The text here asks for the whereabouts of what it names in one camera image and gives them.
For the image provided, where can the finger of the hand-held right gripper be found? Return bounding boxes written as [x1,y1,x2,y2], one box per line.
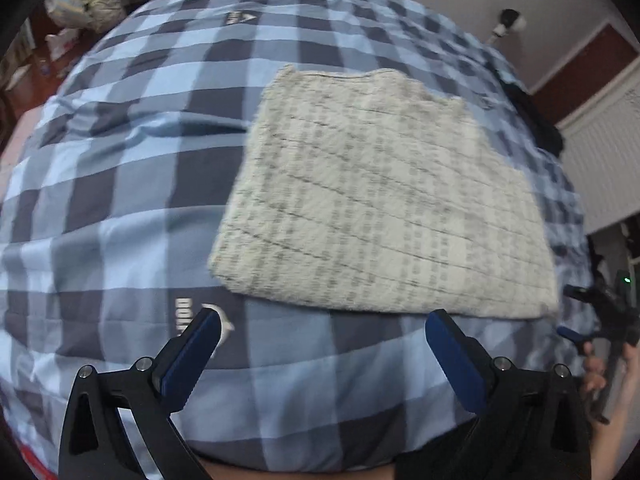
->
[556,326,591,357]
[563,284,601,307]

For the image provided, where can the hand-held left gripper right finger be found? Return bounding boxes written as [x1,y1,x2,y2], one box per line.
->
[424,308,594,480]

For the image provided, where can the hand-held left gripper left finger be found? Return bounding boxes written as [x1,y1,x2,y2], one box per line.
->
[59,307,222,480]

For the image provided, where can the cream plaid button shirt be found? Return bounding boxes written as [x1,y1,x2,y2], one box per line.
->
[207,64,561,320]

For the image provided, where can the person's right forearm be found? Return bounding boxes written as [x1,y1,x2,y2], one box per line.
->
[591,352,640,480]

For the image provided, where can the black clothes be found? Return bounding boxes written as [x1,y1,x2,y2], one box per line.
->
[492,67,566,157]

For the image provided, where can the person's right hand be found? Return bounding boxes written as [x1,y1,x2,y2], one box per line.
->
[580,341,609,397]

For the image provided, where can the white radiator cover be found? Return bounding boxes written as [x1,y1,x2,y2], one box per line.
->
[559,57,640,236]

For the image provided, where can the blue checkered blanket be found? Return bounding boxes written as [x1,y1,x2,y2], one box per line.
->
[0,0,601,476]

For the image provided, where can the white security camera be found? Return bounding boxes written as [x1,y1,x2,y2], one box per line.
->
[487,8,527,43]

